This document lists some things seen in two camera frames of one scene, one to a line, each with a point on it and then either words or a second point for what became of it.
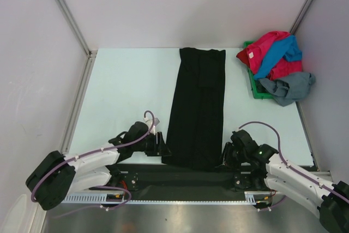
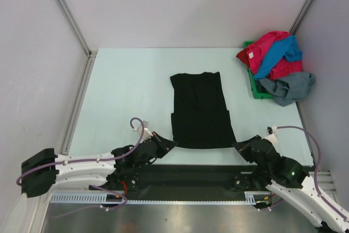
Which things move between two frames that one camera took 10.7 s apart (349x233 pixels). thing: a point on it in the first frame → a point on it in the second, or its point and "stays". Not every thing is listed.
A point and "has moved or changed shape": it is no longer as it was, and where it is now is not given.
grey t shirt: x=289 y=88 stays
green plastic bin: x=258 y=91 stays
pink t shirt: x=253 y=55 stays
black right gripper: x=226 y=161 → x=243 y=148
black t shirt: x=195 y=132 has moved or changed shape
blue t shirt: x=286 y=47 stays
